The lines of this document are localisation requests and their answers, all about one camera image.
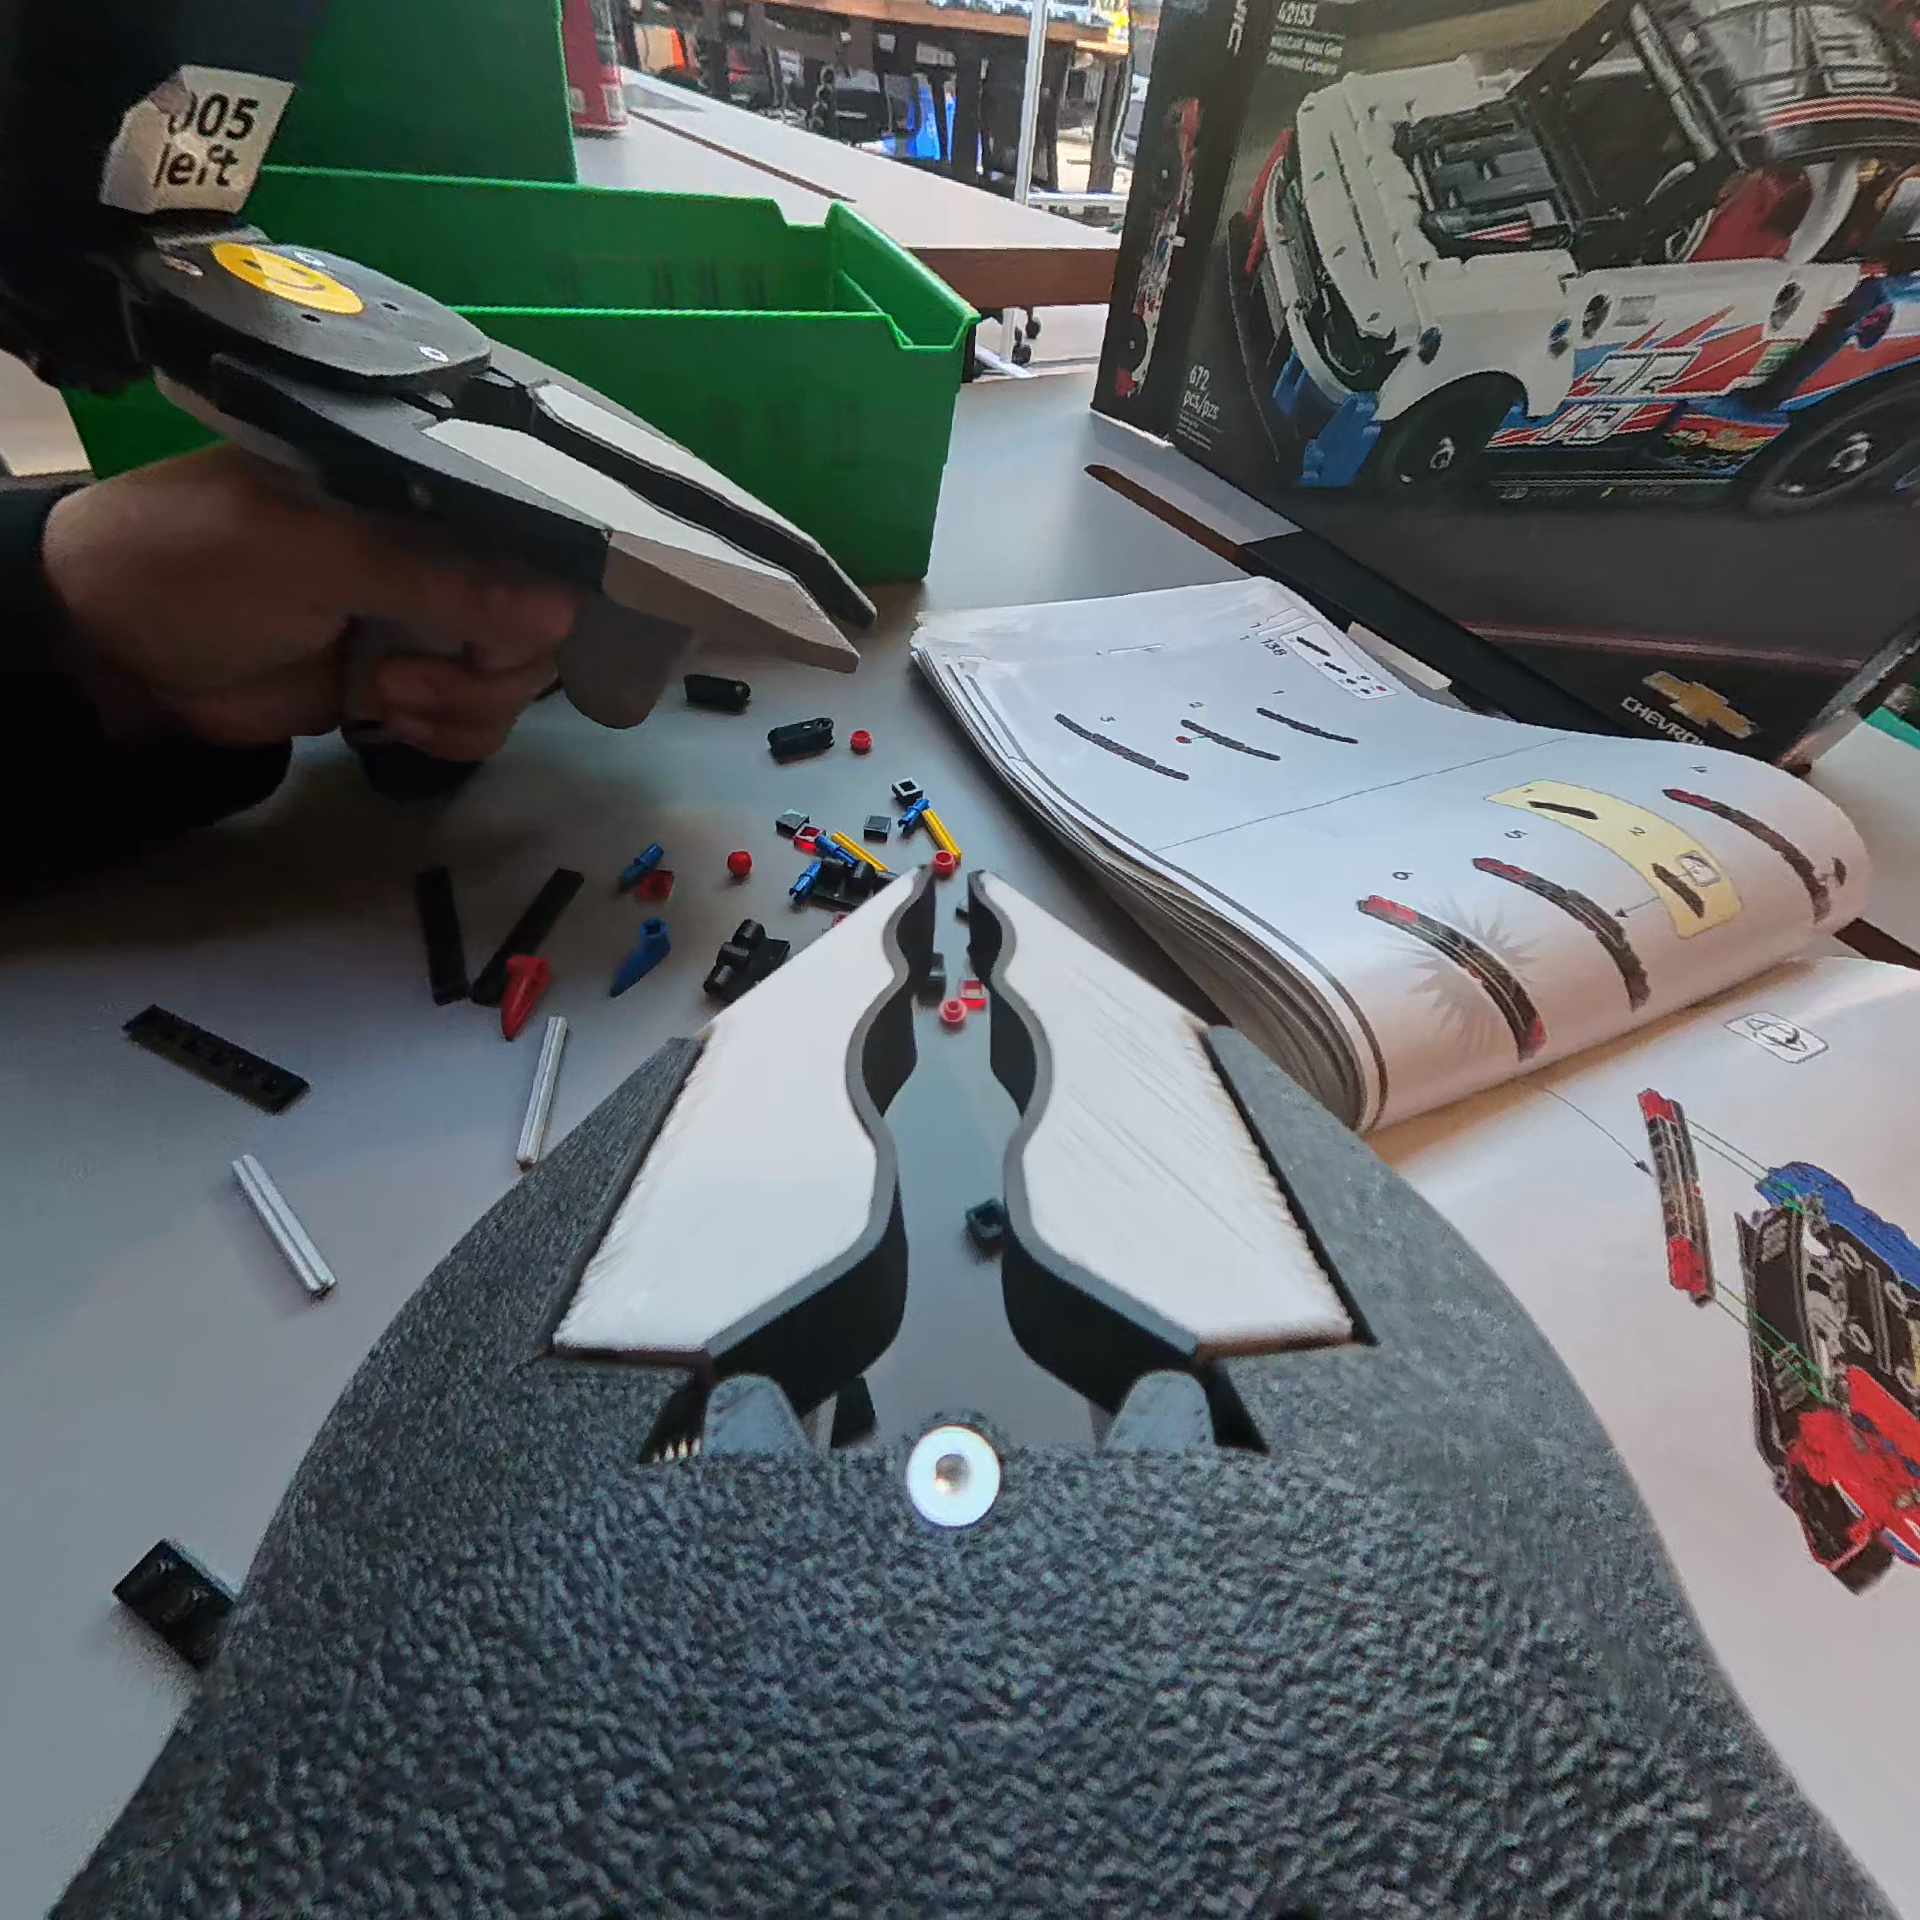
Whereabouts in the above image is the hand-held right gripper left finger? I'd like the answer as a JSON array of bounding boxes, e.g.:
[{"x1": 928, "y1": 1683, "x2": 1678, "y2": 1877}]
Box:
[{"x1": 549, "y1": 867, "x2": 941, "y2": 1418}]

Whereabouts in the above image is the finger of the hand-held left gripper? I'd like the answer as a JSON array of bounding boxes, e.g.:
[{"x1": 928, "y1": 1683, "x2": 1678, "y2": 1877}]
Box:
[
  {"x1": 431, "y1": 420, "x2": 862, "y2": 675},
  {"x1": 533, "y1": 380, "x2": 876, "y2": 627}
]

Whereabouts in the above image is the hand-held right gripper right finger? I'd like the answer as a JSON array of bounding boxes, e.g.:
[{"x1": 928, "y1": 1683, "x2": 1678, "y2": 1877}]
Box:
[{"x1": 962, "y1": 867, "x2": 1356, "y2": 1418}]

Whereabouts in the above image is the black narrow toy beam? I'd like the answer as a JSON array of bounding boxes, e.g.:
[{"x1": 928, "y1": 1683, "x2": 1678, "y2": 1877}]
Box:
[
  {"x1": 467, "y1": 867, "x2": 587, "y2": 1005},
  {"x1": 412, "y1": 867, "x2": 472, "y2": 1005}
]

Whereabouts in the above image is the person's left forearm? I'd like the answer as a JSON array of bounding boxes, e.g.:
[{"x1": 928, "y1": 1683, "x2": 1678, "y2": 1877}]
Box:
[{"x1": 0, "y1": 481, "x2": 294, "y2": 904}]

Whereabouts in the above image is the grey desk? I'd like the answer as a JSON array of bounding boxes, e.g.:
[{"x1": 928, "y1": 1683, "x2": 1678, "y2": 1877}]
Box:
[{"x1": 0, "y1": 351, "x2": 1920, "y2": 1920}]

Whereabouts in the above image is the person's left hand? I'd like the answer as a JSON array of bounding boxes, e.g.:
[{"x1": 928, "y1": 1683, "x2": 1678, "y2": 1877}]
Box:
[{"x1": 41, "y1": 443, "x2": 587, "y2": 760}]

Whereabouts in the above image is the green plastic bin with divider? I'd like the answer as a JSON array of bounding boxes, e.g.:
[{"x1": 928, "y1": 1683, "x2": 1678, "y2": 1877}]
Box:
[{"x1": 64, "y1": 161, "x2": 982, "y2": 586}]

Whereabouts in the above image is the grey toy axle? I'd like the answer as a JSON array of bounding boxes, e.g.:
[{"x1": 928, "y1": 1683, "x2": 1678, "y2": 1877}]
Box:
[
  {"x1": 228, "y1": 1154, "x2": 337, "y2": 1301},
  {"x1": 514, "y1": 1013, "x2": 570, "y2": 1168}
]

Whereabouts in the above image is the open instruction booklet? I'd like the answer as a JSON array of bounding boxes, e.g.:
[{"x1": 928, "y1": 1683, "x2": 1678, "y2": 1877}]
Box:
[{"x1": 909, "y1": 580, "x2": 1920, "y2": 1920}]

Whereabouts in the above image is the red can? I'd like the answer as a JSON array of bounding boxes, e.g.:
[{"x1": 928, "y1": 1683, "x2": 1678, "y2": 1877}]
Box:
[{"x1": 560, "y1": 0, "x2": 631, "y2": 134}]

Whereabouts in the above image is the black flat toy beam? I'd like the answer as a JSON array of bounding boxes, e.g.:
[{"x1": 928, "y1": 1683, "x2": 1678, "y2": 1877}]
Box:
[{"x1": 123, "y1": 1005, "x2": 313, "y2": 1116}]

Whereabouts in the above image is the long black studded toy plate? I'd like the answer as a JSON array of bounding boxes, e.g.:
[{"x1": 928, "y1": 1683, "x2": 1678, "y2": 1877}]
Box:
[{"x1": 110, "y1": 1538, "x2": 242, "y2": 1670}]

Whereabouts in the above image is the black toy car kit box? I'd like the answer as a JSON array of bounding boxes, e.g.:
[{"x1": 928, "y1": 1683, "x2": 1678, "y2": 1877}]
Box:
[{"x1": 1090, "y1": 0, "x2": 1920, "y2": 773}]

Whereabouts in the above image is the black toy bracket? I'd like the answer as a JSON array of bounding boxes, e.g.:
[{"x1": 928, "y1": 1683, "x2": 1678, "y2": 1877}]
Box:
[{"x1": 701, "y1": 921, "x2": 792, "y2": 1005}]

